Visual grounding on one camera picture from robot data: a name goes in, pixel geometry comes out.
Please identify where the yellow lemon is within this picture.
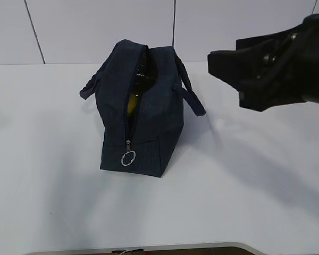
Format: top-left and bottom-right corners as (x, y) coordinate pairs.
(127, 93), (140, 117)

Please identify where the dark navy lunch bag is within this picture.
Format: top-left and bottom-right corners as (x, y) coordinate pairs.
(79, 39), (206, 177)

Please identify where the silver zipper pull ring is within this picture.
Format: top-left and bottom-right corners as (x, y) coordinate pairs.
(120, 140), (137, 167)

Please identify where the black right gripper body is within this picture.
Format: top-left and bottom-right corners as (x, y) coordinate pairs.
(265, 13), (319, 106)

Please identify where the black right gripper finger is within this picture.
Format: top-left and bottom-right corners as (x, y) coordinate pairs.
(239, 79), (306, 112)
(207, 24), (302, 91)

